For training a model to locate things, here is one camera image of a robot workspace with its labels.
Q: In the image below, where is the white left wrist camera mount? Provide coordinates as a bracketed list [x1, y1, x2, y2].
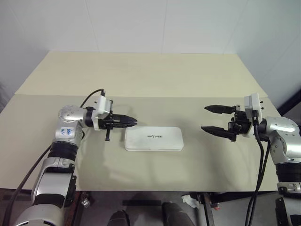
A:
[92, 95, 114, 130]

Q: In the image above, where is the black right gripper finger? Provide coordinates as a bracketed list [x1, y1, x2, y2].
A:
[200, 126, 236, 143]
[204, 105, 236, 114]

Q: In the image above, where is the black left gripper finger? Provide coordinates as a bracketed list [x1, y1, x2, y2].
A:
[116, 114, 138, 124]
[116, 121, 137, 128]

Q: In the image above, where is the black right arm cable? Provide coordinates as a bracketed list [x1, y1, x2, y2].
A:
[248, 137, 271, 226]
[244, 110, 265, 226]

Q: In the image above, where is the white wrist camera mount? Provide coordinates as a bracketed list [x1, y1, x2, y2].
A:
[243, 92, 264, 137]
[92, 95, 114, 130]

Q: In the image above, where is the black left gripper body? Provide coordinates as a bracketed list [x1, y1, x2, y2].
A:
[99, 113, 119, 142]

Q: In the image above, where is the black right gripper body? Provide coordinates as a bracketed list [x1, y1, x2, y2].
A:
[227, 104, 254, 137]

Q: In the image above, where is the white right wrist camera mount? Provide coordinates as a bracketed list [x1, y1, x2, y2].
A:
[243, 92, 264, 137]

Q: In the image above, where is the crumpled white paper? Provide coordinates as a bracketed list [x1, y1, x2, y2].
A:
[181, 194, 201, 209]

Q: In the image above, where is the white rectangular case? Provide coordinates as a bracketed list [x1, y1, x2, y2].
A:
[124, 126, 185, 152]

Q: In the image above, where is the dark rounded shape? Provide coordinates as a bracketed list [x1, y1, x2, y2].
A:
[108, 210, 131, 226]

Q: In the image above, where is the dark frame beside table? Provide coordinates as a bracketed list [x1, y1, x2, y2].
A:
[278, 88, 301, 116]

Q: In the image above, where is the dark table leg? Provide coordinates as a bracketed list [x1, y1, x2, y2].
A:
[203, 193, 215, 226]

